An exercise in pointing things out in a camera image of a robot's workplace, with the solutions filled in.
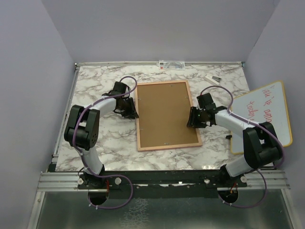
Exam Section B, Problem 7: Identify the pink picture frame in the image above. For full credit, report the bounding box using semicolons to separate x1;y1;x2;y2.
134;80;203;152

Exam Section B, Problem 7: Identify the brown cardboard backing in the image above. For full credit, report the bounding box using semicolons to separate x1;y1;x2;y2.
138;83;200;148

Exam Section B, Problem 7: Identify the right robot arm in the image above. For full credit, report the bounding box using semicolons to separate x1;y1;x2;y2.
187;93;284;187

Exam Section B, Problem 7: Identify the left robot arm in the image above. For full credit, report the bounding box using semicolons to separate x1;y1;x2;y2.
64;80;139;188

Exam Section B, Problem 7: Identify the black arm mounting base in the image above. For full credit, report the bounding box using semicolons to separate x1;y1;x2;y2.
78;169;247;199

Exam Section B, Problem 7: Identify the white marker eraser piece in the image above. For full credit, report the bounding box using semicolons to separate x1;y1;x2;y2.
204;74;222;85

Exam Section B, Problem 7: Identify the small label card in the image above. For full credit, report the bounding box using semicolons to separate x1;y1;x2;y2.
157;61;185;70

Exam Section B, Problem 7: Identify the yellow rimmed whiteboard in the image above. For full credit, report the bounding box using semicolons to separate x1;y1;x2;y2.
231;81;293;147

